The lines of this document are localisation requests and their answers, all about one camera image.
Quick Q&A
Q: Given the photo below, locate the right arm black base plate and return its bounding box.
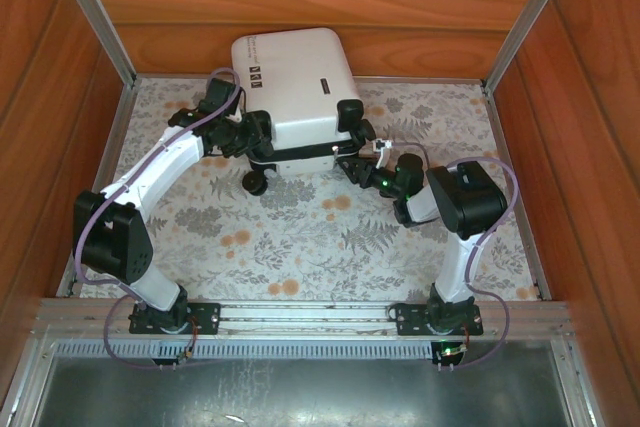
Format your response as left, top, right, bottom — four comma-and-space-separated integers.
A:
394, 302, 485, 337

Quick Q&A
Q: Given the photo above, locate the grey table side rail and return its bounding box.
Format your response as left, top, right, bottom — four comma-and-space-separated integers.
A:
55, 85, 136, 298
480, 81, 551, 301

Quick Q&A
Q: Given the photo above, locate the aluminium frame post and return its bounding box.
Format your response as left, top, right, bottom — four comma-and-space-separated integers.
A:
47, 0, 139, 91
484, 0, 581, 93

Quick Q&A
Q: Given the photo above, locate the silver rail between bases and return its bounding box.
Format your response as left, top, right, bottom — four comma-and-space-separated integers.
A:
218, 302, 399, 334

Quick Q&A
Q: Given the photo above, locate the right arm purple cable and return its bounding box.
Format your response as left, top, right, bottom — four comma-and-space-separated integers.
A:
399, 141, 519, 373

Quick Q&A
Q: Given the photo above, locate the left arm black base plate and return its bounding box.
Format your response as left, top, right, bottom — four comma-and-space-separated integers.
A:
128, 300, 221, 336

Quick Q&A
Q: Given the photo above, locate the floral tablecloth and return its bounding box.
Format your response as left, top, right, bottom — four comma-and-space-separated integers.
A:
79, 75, 544, 301

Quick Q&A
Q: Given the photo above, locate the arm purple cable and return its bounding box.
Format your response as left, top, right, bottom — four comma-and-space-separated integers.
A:
399, 141, 519, 373
73, 68, 247, 373

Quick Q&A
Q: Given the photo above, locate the shiny metal sheet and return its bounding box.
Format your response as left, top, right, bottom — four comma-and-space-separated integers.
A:
34, 356, 571, 427

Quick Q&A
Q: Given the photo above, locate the aluminium frame beam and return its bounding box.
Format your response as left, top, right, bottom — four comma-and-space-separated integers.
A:
32, 296, 572, 346

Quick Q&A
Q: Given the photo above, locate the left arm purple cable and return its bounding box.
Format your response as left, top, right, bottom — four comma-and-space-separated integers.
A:
73, 68, 247, 373

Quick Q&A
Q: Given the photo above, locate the grey slotted cable duct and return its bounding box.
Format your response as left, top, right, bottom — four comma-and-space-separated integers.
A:
49, 338, 556, 362

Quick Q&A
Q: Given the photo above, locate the small circuit board with wires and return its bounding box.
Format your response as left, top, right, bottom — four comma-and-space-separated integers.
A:
434, 339, 471, 368
172, 331, 201, 366

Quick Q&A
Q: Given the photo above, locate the aluminium frame bar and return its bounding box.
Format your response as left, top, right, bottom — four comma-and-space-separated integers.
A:
549, 339, 601, 427
0, 339, 56, 427

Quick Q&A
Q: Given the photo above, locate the white hard-shell suitcase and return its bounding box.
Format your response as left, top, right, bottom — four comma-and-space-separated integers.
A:
229, 26, 377, 197

